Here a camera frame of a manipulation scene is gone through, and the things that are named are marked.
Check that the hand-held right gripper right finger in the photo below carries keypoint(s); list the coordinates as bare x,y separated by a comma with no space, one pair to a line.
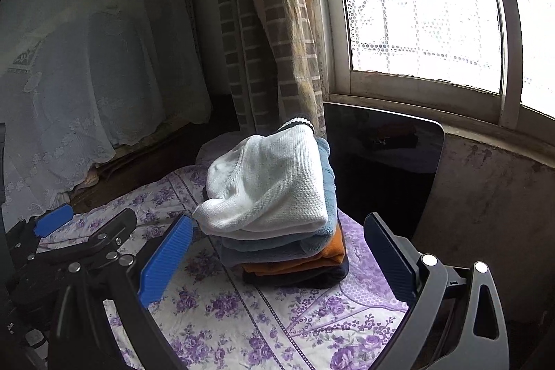
390,257

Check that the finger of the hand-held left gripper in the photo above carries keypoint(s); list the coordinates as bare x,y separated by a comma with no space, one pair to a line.
54,219
113,233

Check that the grey blue folded garment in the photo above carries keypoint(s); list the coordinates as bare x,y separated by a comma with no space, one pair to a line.
260,256

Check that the purple floral bedsheet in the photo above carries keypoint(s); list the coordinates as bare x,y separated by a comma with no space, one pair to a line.
260,331

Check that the brown woven mat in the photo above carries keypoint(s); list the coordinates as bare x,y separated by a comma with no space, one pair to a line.
143,166

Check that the white sweater with navy trim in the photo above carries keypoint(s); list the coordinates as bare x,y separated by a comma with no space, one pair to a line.
269,188

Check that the white lace cover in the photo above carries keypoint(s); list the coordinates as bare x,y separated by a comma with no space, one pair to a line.
108,49

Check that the black glossy board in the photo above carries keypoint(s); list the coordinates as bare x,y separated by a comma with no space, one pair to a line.
368,188

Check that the light blue fleece garment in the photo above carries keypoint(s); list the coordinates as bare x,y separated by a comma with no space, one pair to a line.
326,179

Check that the orange folded garment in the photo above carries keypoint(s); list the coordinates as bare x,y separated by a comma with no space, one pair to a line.
334,248

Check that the navy folded garment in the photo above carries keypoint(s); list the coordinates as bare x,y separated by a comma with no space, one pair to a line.
303,280

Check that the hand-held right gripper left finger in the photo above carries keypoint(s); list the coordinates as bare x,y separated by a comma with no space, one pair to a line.
164,261

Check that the white framed window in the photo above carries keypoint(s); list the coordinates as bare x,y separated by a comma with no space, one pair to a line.
412,6

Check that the brown chequered curtain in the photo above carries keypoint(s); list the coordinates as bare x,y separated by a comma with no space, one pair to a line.
269,27

